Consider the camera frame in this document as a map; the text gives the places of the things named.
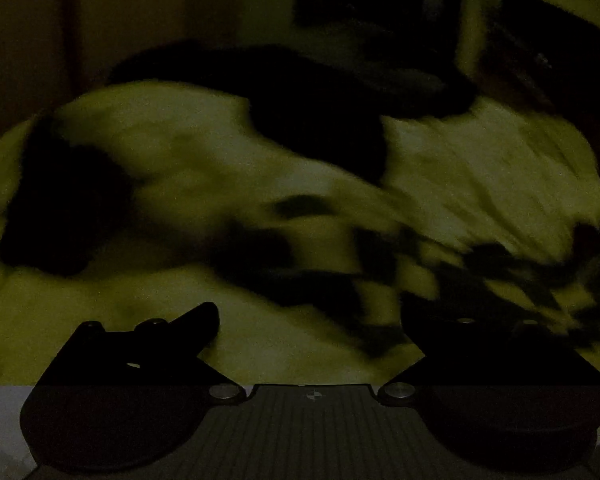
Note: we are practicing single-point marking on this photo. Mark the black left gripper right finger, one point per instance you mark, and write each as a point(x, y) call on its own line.
point(501, 395)

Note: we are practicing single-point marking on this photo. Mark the light floral bed sheet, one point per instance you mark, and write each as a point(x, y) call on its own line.
point(142, 201)

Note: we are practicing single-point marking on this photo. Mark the black white checkered blanket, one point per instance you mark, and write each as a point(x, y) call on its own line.
point(564, 292)

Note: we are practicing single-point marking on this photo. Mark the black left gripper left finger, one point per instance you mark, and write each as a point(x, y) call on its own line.
point(114, 402)

